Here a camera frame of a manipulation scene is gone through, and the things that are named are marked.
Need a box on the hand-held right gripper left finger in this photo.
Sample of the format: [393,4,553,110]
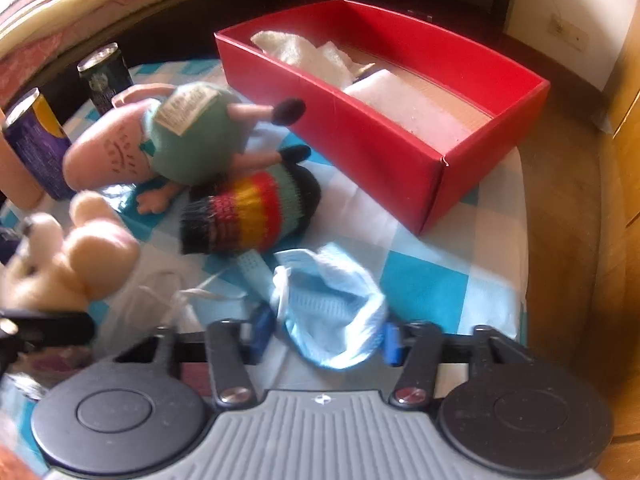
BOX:
[115,307,275,408]

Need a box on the pink pig plush toy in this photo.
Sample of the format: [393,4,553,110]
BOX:
[62,82,313,217]

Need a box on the white soft cloth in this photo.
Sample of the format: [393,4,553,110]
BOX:
[100,252,201,341]

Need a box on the wooden wardrobe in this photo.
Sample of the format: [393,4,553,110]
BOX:
[592,0,640,466]

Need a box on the blue checkered tablecloth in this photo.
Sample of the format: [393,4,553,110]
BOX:
[0,57,529,461]

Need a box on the bed with floral blanket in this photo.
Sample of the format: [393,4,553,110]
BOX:
[30,0,323,92]

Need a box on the beige plush toy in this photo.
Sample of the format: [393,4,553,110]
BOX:
[0,194,142,313]

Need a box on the black drink can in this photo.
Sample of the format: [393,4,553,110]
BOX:
[76,42,134,117]

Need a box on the red cardboard box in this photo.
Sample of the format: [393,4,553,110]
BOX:
[214,0,551,237]

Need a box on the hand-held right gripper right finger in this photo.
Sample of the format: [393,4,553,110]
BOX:
[384,321,528,408]

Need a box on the purple drink can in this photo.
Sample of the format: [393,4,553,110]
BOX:
[2,87,72,202]

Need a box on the white foam block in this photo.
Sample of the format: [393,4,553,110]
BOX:
[344,69,493,150]

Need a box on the blue face mask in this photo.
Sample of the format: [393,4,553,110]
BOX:
[270,246,390,370]

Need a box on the wall socket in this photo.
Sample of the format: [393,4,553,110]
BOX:
[549,12,587,52]

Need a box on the floral bed blanket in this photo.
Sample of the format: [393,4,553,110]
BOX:
[0,0,211,92]

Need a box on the white towel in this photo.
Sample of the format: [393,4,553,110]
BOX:
[250,30,375,87]

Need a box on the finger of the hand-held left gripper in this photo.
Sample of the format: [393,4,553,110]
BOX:
[0,309,97,376]
[0,224,35,265]

